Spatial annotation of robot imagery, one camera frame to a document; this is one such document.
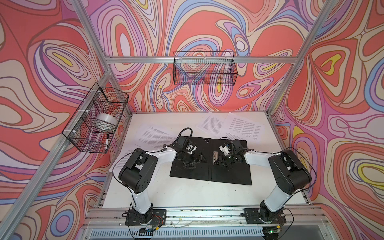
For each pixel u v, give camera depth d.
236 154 0.75
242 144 1.02
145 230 0.70
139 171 0.48
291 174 0.48
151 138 1.05
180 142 0.77
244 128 1.11
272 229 0.71
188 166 0.83
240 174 0.86
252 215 0.74
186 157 0.80
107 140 0.72
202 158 0.82
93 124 0.71
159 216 0.73
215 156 0.94
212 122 1.14
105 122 0.70
